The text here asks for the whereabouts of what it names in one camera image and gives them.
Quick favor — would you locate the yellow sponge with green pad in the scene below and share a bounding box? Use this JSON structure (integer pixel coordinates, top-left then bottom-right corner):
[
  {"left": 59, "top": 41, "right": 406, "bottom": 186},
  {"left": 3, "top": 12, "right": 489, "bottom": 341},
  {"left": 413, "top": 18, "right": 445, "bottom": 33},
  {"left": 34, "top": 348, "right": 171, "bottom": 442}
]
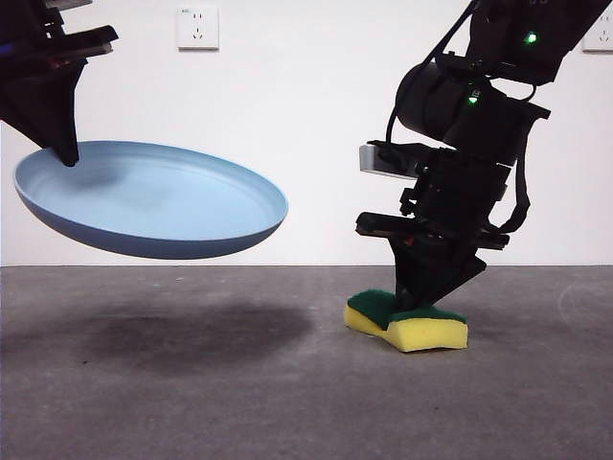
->
[{"left": 343, "top": 287, "right": 469, "bottom": 354}]

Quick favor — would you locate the light blue round plate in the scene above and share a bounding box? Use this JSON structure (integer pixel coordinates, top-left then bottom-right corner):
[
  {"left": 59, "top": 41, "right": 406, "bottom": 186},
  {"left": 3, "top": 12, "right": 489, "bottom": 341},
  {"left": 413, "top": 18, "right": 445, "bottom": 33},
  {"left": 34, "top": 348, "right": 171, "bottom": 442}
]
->
[{"left": 12, "top": 139, "right": 290, "bottom": 261}]

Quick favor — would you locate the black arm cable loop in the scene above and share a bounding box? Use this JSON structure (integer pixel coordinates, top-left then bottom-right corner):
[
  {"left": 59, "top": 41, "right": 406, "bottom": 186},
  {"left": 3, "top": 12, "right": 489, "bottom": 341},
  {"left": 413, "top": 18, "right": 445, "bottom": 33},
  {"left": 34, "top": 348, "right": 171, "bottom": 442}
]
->
[{"left": 488, "top": 160, "right": 532, "bottom": 236}]

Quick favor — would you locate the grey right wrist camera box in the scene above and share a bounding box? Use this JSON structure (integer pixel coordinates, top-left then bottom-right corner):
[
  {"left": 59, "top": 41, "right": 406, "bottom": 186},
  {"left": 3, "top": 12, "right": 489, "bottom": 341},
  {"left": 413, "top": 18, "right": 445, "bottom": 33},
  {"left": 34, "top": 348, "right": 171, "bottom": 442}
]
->
[{"left": 358, "top": 143, "right": 419, "bottom": 179}]

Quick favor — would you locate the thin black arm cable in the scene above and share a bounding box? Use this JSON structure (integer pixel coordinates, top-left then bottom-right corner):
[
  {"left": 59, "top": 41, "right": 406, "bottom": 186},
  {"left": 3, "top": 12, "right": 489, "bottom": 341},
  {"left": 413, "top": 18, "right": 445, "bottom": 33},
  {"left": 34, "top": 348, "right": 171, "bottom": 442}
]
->
[{"left": 385, "top": 0, "right": 483, "bottom": 145}]

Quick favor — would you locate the white wall socket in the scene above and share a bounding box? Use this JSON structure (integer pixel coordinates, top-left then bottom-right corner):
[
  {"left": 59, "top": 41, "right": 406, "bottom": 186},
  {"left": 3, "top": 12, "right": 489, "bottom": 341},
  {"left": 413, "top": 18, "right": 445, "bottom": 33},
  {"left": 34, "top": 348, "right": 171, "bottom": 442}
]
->
[
  {"left": 177, "top": 6, "right": 220, "bottom": 52},
  {"left": 580, "top": 12, "right": 613, "bottom": 53}
]

